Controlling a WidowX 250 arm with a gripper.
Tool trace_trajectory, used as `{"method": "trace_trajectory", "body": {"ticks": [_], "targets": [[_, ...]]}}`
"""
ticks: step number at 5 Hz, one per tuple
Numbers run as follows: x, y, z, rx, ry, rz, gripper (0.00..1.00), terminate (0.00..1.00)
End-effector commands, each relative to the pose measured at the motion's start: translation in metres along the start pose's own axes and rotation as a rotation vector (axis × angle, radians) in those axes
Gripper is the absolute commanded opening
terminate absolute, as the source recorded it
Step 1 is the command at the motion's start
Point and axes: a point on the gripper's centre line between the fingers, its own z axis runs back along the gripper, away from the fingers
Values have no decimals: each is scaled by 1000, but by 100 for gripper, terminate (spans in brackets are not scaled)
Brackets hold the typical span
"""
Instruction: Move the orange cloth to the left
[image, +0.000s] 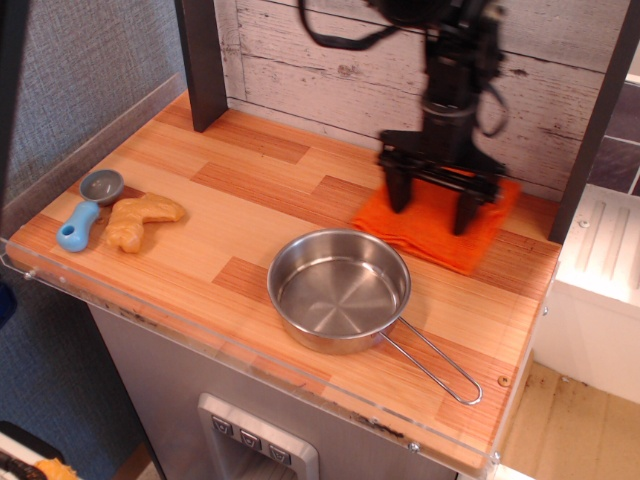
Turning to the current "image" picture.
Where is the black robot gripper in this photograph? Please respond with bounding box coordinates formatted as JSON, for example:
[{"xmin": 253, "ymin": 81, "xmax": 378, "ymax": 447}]
[{"xmin": 379, "ymin": 100, "xmax": 506, "ymax": 236}]

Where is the blue handled grey scoop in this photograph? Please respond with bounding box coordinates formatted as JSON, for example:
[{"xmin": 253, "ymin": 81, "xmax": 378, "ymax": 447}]
[{"xmin": 56, "ymin": 169, "xmax": 124, "ymax": 253}]

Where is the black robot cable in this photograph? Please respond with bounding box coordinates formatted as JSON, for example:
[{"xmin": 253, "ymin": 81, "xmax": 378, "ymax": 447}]
[{"xmin": 298, "ymin": 0, "xmax": 401, "ymax": 51}]

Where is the dark grey left post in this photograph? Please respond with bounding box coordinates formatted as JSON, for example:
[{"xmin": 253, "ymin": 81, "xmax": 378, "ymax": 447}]
[{"xmin": 174, "ymin": 0, "xmax": 228, "ymax": 132}]

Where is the dark grey post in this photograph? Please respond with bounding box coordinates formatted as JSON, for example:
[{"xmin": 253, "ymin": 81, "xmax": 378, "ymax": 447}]
[
  {"xmin": 548, "ymin": 0, "xmax": 639, "ymax": 244},
  {"xmin": 174, "ymin": 0, "xmax": 228, "ymax": 132}
]

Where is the grey toy cabinet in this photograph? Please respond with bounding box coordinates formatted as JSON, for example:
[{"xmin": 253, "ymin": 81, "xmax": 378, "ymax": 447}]
[{"xmin": 90, "ymin": 306, "xmax": 457, "ymax": 479}]

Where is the stainless steel pan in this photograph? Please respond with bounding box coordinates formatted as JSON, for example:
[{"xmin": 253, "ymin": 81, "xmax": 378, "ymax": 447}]
[{"xmin": 267, "ymin": 228, "xmax": 484, "ymax": 406}]

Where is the clear acrylic edge guard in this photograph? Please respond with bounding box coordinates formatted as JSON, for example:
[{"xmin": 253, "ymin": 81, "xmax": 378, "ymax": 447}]
[{"xmin": 2, "ymin": 242, "xmax": 499, "ymax": 479}]

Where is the orange object bottom left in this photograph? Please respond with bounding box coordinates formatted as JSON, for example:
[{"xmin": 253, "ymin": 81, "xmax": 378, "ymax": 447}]
[{"xmin": 0, "ymin": 449, "xmax": 81, "ymax": 480}]

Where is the yellow toy chicken piece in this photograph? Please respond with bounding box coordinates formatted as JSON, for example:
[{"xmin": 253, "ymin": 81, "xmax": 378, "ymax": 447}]
[{"xmin": 105, "ymin": 192, "xmax": 186, "ymax": 253}]

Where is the white toy sink unit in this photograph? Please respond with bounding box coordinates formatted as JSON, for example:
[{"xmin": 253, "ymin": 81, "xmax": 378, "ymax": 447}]
[{"xmin": 533, "ymin": 185, "xmax": 639, "ymax": 402}]

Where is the silver dispenser panel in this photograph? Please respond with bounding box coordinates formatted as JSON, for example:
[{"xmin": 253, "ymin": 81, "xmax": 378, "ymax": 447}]
[{"xmin": 198, "ymin": 393, "xmax": 320, "ymax": 479}]

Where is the orange cloth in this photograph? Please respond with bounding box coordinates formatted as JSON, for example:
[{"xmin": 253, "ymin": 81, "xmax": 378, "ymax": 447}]
[{"xmin": 351, "ymin": 179, "xmax": 521, "ymax": 275}]

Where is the dark grey right post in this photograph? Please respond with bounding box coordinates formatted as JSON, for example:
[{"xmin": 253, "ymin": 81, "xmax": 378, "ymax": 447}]
[{"xmin": 548, "ymin": 0, "xmax": 639, "ymax": 244}]

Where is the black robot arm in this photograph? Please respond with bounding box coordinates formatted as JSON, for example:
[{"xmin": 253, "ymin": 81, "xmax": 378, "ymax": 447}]
[{"xmin": 379, "ymin": 1, "xmax": 507, "ymax": 236}]

